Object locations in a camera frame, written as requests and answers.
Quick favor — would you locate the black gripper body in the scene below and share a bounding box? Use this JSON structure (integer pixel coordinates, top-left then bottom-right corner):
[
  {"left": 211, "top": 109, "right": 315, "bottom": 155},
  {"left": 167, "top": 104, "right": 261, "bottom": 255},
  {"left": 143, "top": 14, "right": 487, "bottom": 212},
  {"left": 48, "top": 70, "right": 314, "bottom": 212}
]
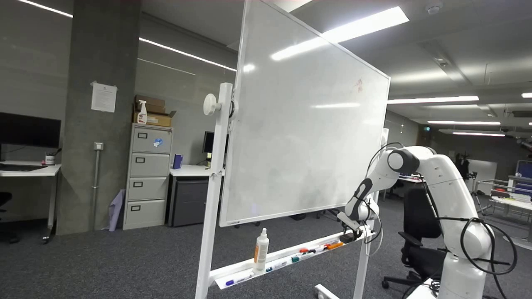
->
[{"left": 337, "top": 213, "right": 369, "bottom": 241}]

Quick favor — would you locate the black office chair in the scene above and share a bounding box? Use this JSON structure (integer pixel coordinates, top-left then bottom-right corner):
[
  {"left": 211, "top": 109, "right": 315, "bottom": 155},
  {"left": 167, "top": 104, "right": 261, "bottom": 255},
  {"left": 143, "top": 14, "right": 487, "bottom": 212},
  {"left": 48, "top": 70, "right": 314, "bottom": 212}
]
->
[
  {"left": 0, "top": 190, "right": 21, "bottom": 246},
  {"left": 380, "top": 185, "right": 450, "bottom": 293}
]

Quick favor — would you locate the translucent cleaner bottle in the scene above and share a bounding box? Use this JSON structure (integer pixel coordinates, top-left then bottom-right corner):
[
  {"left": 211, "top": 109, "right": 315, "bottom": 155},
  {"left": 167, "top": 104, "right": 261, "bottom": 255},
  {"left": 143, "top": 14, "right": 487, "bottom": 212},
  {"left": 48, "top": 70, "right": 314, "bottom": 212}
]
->
[{"left": 252, "top": 226, "right": 271, "bottom": 275}]

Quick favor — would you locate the whiteboard panel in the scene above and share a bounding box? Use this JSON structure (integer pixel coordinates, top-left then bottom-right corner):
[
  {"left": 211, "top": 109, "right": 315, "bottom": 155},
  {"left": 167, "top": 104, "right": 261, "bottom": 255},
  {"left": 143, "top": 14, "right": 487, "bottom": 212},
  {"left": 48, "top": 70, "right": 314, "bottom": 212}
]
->
[{"left": 217, "top": 0, "right": 392, "bottom": 230}]

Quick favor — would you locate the white marker tray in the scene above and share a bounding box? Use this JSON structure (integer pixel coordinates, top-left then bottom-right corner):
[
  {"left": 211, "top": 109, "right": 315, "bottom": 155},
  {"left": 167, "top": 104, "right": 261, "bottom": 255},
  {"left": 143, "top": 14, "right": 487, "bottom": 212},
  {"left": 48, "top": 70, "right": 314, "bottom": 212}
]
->
[{"left": 207, "top": 226, "right": 370, "bottom": 291}]

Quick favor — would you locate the large white whiteboard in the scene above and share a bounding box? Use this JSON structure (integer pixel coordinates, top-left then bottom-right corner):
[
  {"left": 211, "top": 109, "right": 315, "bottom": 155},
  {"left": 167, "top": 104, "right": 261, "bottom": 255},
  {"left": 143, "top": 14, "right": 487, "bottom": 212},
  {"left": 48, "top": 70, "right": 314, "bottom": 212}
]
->
[{"left": 192, "top": 82, "right": 390, "bottom": 299}]

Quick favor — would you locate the black computer monitor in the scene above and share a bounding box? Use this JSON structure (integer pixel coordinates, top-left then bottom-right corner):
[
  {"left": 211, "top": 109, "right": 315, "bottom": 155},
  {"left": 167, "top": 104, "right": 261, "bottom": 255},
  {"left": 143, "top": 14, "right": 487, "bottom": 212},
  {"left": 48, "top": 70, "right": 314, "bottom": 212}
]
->
[
  {"left": 0, "top": 112, "right": 63, "bottom": 150},
  {"left": 201, "top": 130, "right": 217, "bottom": 168}
]

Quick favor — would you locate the grey filing cabinet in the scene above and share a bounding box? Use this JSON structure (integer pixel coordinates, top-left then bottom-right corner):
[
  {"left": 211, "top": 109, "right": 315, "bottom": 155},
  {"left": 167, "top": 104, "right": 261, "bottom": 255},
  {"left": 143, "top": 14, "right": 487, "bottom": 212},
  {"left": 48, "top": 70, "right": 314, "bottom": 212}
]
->
[{"left": 121, "top": 122, "right": 174, "bottom": 231}]

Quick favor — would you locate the brown cardboard box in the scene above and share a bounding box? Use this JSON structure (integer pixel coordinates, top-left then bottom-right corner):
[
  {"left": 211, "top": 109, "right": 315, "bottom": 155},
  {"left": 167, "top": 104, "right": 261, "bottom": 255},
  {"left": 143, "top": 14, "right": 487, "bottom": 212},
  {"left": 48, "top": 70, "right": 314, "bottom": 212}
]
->
[{"left": 131, "top": 95, "right": 177, "bottom": 132}]

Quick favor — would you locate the purple folder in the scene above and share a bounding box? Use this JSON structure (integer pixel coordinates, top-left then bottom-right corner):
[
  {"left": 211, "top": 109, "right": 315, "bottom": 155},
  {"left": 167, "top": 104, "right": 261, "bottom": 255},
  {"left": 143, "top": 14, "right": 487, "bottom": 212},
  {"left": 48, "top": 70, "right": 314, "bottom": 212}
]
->
[{"left": 106, "top": 188, "right": 126, "bottom": 233}]

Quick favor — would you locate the white spray bottle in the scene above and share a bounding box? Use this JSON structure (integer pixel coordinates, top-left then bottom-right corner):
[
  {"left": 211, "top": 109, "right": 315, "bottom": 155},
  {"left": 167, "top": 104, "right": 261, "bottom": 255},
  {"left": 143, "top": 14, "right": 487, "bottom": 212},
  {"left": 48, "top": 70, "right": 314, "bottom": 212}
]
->
[{"left": 136, "top": 99, "right": 149, "bottom": 127}]

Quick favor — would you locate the grey vertical pipe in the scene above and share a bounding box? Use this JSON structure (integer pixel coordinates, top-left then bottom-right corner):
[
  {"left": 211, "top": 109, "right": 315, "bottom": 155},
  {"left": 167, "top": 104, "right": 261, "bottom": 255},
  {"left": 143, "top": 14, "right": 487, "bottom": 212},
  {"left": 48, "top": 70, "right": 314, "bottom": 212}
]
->
[{"left": 89, "top": 142, "right": 106, "bottom": 231}]

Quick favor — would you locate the white paper notice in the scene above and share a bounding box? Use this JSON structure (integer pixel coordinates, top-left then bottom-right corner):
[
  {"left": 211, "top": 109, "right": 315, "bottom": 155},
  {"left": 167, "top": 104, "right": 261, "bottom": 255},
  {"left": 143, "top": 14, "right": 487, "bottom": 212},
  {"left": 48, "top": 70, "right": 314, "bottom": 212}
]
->
[{"left": 89, "top": 82, "right": 119, "bottom": 115}]

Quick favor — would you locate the white office desk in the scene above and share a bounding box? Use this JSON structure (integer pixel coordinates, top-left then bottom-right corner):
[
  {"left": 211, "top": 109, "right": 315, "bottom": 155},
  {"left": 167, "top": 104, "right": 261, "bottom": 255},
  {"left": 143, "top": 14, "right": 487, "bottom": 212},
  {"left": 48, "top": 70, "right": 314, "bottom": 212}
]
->
[{"left": 0, "top": 162, "right": 63, "bottom": 246}]

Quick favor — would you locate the white desk dark pedestal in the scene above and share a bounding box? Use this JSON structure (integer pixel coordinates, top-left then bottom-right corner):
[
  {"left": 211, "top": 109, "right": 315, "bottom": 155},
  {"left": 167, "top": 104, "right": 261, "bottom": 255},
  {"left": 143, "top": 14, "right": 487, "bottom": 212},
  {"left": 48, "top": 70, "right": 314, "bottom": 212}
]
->
[{"left": 164, "top": 163, "right": 216, "bottom": 230}]

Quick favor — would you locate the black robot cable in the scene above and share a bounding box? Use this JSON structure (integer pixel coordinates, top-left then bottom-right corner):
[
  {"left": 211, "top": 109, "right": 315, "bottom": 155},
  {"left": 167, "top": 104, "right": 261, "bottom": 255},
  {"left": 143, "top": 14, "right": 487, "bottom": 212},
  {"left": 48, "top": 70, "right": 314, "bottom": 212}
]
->
[{"left": 437, "top": 215, "right": 520, "bottom": 299}]

